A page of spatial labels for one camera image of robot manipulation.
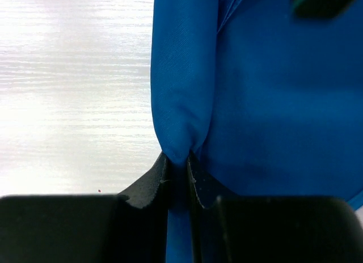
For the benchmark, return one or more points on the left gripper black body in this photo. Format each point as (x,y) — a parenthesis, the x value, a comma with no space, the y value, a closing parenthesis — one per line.
(319,9)

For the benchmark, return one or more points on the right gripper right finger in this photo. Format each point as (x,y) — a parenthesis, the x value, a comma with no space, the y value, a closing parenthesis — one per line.
(227,227)

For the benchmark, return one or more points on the blue cloth napkin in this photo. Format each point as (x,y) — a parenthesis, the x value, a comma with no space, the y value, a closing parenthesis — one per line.
(270,105)

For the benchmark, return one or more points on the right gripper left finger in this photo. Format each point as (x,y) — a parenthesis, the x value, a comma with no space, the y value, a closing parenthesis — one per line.
(130,226)

